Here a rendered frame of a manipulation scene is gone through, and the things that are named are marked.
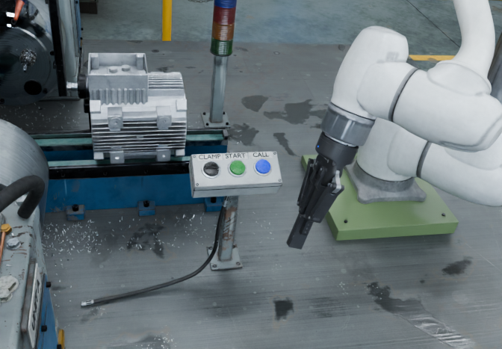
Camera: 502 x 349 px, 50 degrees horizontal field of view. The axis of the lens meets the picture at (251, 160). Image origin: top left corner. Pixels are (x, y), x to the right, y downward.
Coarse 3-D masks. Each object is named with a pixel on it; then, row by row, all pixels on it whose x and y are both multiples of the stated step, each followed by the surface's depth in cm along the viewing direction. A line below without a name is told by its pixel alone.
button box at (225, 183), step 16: (192, 160) 102; (208, 160) 102; (224, 160) 103; (240, 160) 103; (256, 160) 104; (272, 160) 105; (192, 176) 101; (208, 176) 100; (224, 176) 101; (240, 176) 102; (256, 176) 103; (272, 176) 103; (192, 192) 102; (208, 192) 102; (224, 192) 103; (240, 192) 104; (256, 192) 105; (272, 192) 107
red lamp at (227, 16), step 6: (216, 6) 141; (216, 12) 142; (222, 12) 141; (228, 12) 141; (234, 12) 143; (216, 18) 143; (222, 18) 142; (228, 18) 142; (234, 18) 144; (222, 24) 143; (228, 24) 143
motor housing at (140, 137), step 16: (160, 80) 118; (176, 80) 119; (160, 96) 117; (176, 96) 118; (128, 112) 114; (144, 112) 115; (176, 112) 117; (96, 128) 112; (128, 128) 115; (144, 128) 116; (176, 128) 117; (96, 144) 115; (112, 144) 116; (128, 144) 116; (144, 144) 117; (160, 144) 118; (176, 144) 120
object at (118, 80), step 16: (96, 64) 117; (112, 64) 119; (128, 64) 120; (144, 64) 117; (96, 80) 110; (112, 80) 111; (128, 80) 112; (144, 80) 112; (96, 96) 112; (112, 96) 113; (128, 96) 114; (144, 96) 114
